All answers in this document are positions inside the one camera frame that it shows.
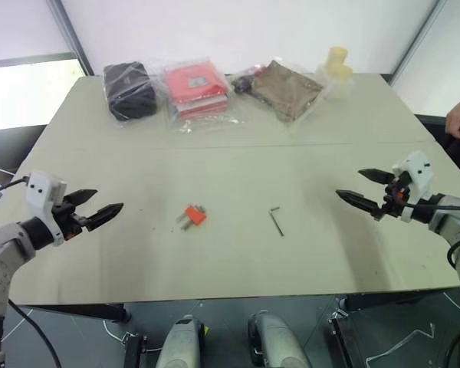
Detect black stand foot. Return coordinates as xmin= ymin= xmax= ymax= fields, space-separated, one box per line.
xmin=121 ymin=332 xmax=150 ymax=368
xmin=327 ymin=309 xmax=370 ymax=368

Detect black table frame bar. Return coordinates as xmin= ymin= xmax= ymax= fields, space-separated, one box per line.
xmin=18 ymin=302 xmax=132 ymax=324
xmin=339 ymin=290 xmax=460 ymax=312

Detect small orange plastic part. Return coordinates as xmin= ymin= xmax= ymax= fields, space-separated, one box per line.
xmin=183 ymin=205 xmax=208 ymax=228

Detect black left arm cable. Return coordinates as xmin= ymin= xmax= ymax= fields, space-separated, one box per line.
xmin=0 ymin=175 xmax=30 ymax=195

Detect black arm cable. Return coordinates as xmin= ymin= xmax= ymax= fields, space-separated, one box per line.
xmin=403 ymin=202 xmax=460 ymax=270
xmin=0 ymin=175 xmax=30 ymax=195

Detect brown cloth in plastic bag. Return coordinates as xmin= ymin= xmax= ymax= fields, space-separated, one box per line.
xmin=248 ymin=58 xmax=326 ymax=124

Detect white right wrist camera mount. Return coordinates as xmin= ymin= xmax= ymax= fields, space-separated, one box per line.
xmin=391 ymin=150 xmax=435 ymax=223

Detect black bag in plastic wrap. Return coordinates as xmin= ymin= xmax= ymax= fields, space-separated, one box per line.
xmin=101 ymin=60 xmax=159 ymax=123

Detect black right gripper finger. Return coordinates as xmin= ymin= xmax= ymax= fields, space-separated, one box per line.
xmin=334 ymin=189 xmax=381 ymax=221
xmin=357 ymin=167 xmax=396 ymax=186

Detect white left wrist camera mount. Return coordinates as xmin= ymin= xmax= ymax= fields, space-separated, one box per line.
xmin=25 ymin=172 xmax=68 ymax=246

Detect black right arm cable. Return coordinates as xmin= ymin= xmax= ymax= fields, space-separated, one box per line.
xmin=403 ymin=202 xmax=460 ymax=270

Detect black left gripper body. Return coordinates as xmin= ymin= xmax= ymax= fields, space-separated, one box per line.
xmin=51 ymin=195 xmax=89 ymax=242

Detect small black item in plastic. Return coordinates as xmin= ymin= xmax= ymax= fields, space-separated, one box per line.
xmin=229 ymin=67 xmax=262 ymax=95

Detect yellow object in plastic bag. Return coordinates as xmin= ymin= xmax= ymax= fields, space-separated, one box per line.
xmin=315 ymin=46 xmax=356 ymax=101

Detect dark window frame post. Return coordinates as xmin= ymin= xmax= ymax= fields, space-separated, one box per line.
xmin=44 ymin=0 xmax=96 ymax=77
xmin=387 ymin=0 xmax=454 ymax=86

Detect black floor cable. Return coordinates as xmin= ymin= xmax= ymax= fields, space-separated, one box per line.
xmin=443 ymin=330 xmax=460 ymax=368
xmin=6 ymin=297 xmax=63 ymax=368

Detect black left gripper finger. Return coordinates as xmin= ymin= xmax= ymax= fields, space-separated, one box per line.
xmin=84 ymin=202 xmax=124 ymax=232
xmin=63 ymin=189 xmax=99 ymax=210

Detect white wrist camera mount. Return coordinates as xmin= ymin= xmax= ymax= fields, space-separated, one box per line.
xmin=25 ymin=172 xmax=68 ymax=246
xmin=391 ymin=150 xmax=435 ymax=223

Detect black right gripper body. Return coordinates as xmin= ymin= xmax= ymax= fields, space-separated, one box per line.
xmin=378 ymin=172 xmax=412 ymax=219

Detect red packets in plastic bag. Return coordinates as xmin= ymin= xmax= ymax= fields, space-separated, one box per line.
xmin=159 ymin=57 xmax=243 ymax=134

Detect silver robot leg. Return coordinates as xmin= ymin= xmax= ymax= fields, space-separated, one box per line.
xmin=246 ymin=311 xmax=312 ymax=368
xmin=154 ymin=314 xmax=209 ymax=368

